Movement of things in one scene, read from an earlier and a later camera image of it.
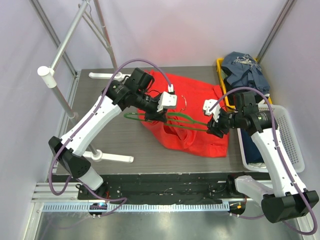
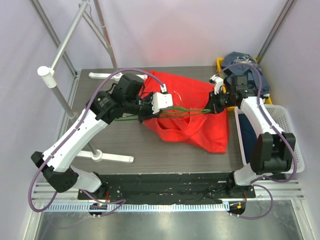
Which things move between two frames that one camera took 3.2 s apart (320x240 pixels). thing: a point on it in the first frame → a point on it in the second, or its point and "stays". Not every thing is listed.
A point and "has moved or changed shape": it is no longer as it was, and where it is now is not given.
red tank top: [186, 127] has moved or changed shape
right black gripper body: [216, 126] → [212, 105]
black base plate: [156, 187] stays
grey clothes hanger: [93, 26] stays
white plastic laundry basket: [289, 141] stays
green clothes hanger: [191, 120] → [208, 111]
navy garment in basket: [253, 154] stays
